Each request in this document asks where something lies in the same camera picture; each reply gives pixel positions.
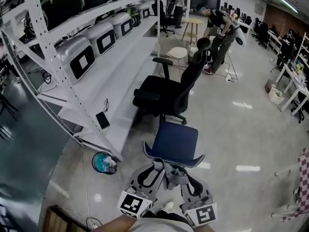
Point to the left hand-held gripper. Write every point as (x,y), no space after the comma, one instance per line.
(135,203)

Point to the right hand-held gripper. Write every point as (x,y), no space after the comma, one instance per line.
(202,214)

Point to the grey clothing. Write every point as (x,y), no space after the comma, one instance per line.
(175,176)

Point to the blue chair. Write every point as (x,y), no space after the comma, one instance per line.
(175,141)

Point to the person's left forearm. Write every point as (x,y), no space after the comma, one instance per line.
(113,225)

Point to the black office chair with headrest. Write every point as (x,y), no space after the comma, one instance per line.
(166,91)

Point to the person's white shoe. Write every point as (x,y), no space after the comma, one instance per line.
(168,205)

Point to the person's dark trousers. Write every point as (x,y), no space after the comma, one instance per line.
(169,220)

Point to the black waste bin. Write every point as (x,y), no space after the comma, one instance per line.
(104,163)

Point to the black smartphone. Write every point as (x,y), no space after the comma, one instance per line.
(102,120)

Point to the black eyeglasses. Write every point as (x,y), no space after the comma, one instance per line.
(106,105)

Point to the checked pink white cloth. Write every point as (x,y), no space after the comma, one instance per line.
(303,185)

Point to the white metal shelf rack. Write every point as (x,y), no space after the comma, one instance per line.
(113,76)

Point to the white power strip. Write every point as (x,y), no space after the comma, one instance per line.
(228,77)

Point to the open cardboard box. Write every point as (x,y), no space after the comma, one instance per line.
(276,95)

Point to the row of silver cases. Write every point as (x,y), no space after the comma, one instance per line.
(79,59)

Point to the white desk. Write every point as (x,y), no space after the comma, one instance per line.
(293,81)

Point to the white plastic jug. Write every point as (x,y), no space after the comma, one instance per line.
(192,52)

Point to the white rounded pod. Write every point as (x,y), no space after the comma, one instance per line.
(240,34)

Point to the round wooden table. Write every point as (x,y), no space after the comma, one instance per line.
(192,21)

